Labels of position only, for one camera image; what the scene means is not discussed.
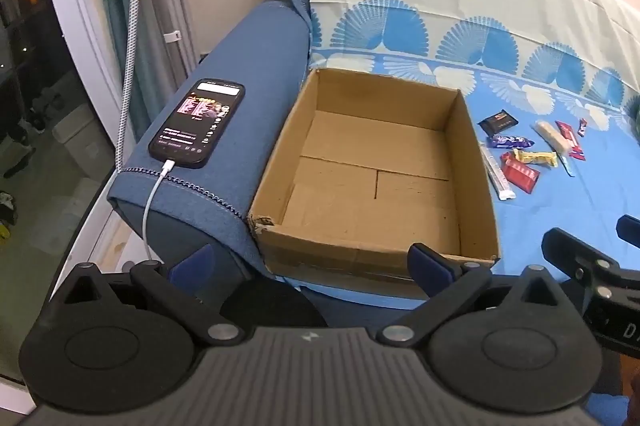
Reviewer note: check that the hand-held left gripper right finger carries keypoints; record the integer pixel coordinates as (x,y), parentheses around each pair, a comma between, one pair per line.
(430,267)

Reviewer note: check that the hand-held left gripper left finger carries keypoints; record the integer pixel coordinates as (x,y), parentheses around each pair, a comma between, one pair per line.
(192,268)

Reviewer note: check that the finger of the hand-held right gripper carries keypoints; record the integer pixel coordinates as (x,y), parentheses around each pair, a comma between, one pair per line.
(631,231)
(575,256)

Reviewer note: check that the light blue stick packet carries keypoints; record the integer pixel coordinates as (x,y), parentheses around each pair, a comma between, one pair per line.
(567,165)

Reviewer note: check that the red square snack packet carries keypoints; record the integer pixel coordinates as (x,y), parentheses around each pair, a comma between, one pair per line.
(520,176)

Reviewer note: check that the gold candy bar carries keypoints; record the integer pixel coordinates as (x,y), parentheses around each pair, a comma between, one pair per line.
(537,158)

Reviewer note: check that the cardboard box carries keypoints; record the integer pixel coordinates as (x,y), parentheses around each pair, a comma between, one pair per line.
(360,186)

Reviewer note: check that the long red white snack packet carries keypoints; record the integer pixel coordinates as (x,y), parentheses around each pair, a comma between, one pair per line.
(570,140)

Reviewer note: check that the white silver stick packet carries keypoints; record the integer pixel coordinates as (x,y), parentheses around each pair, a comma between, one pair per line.
(497,173)

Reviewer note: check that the beige wafer bar clear wrapper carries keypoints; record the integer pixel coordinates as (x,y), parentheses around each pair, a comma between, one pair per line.
(550,138)

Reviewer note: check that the red coffee stick packet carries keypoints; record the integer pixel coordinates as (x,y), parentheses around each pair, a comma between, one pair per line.
(508,155)

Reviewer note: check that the purple candy bar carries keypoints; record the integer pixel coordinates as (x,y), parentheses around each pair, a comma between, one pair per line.
(507,140)

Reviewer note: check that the black chocolate packet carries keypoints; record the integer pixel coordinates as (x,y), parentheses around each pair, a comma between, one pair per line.
(497,123)

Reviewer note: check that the cream blue fan-print sofa cover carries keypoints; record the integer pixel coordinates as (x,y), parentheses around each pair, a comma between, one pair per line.
(550,216)

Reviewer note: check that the small red candy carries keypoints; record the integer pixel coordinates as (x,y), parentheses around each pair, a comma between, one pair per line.
(582,126)

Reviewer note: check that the black smartphone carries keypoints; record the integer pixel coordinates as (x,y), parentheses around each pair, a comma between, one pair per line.
(195,125)

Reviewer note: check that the blue fabric sofa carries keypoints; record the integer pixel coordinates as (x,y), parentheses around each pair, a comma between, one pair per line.
(235,80)

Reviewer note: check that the white plastic curtain clip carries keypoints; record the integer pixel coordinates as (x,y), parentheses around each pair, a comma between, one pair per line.
(172,36)

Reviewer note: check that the white window frame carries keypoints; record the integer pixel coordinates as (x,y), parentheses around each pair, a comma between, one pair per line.
(75,30)

